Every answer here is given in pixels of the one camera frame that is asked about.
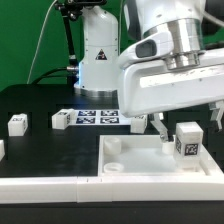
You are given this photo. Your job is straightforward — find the white U-shaped obstacle fence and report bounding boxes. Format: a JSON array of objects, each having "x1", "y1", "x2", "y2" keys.
[{"x1": 0, "y1": 170, "x2": 224, "y2": 204}]

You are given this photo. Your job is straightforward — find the white square tabletop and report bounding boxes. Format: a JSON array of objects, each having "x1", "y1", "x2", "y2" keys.
[{"x1": 98, "y1": 135, "x2": 224, "y2": 176}]

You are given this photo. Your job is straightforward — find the white block left edge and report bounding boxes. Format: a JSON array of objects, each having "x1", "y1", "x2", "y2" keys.
[{"x1": 0, "y1": 140, "x2": 5, "y2": 162}]

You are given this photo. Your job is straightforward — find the black cables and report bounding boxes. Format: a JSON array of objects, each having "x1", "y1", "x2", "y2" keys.
[{"x1": 31, "y1": 67, "x2": 79, "y2": 85}]

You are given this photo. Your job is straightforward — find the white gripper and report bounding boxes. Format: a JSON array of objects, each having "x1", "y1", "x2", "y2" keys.
[{"x1": 118, "y1": 49, "x2": 224, "y2": 142}]

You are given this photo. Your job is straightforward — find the tag marker sheet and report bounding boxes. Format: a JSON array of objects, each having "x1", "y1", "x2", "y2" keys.
[{"x1": 71, "y1": 109, "x2": 131, "y2": 126}]

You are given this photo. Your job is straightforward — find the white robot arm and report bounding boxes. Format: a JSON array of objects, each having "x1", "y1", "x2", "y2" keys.
[{"x1": 75, "y1": 0, "x2": 224, "y2": 136}]

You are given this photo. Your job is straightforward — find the white cable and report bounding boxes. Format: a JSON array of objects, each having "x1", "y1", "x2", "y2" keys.
[{"x1": 26, "y1": 0, "x2": 61, "y2": 85}]

